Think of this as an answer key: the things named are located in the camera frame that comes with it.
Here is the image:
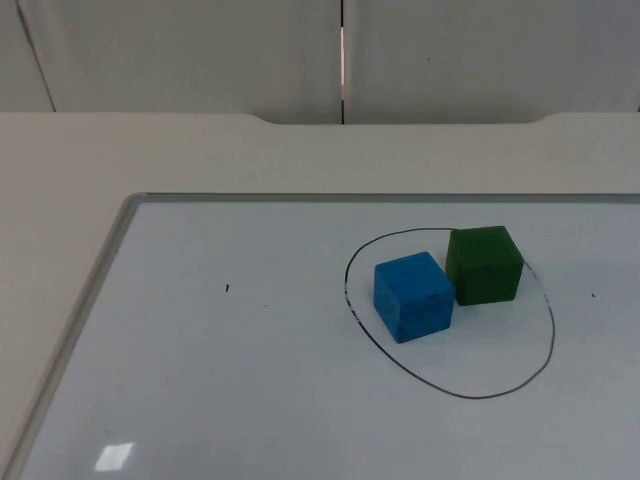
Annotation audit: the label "blue cube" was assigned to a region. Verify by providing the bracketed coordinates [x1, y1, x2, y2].
[373, 251, 457, 346]

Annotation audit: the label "green cube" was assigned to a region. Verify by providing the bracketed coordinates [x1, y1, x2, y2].
[444, 225, 526, 307]

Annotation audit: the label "grey-framed whiteboard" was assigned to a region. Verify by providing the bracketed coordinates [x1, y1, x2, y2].
[0, 192, 640, 480]

